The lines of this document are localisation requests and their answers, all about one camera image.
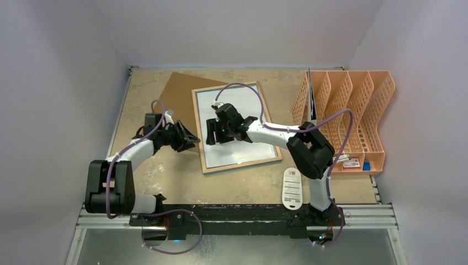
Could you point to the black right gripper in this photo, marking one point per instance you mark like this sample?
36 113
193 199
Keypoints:
217 131

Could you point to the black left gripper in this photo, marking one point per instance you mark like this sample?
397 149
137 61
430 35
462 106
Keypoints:
185 139

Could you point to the brown cardboard backing board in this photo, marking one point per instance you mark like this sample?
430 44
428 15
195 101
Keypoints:
177 96

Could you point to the blue wooden picture frame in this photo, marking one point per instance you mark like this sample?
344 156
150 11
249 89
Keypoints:
266 117

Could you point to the hot air balloon photo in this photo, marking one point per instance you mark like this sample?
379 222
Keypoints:
234 152

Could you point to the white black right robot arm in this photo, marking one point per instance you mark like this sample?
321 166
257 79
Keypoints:
309 149

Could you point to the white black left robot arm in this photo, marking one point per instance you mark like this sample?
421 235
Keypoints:
110 186

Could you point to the white labelled remote tag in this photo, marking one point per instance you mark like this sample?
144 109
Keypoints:
292 197

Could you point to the orange plastic file organizer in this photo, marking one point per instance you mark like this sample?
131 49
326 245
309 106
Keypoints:
367 95

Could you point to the small red white box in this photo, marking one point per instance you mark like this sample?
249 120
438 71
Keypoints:
351 164

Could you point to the small blue block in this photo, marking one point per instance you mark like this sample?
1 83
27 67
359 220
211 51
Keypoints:
366 166

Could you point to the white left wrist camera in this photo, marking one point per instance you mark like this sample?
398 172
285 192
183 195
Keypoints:
168 117

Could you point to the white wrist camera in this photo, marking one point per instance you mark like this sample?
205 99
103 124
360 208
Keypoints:
216 105
168 117

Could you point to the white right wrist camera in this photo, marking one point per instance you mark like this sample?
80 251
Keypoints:
216 105

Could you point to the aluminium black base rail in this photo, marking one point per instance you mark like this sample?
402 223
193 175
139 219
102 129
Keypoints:
250 220

